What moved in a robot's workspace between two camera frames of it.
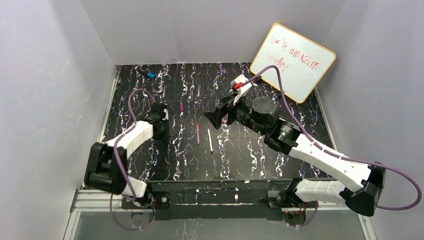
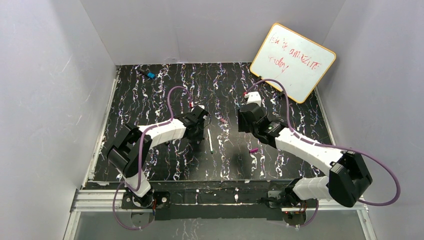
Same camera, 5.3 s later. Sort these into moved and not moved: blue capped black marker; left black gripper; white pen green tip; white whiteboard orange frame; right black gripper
Moved: left black gripper; right black gripper
Not moved: blue capped black marker; white pen green tip; white whiteboard orange frame
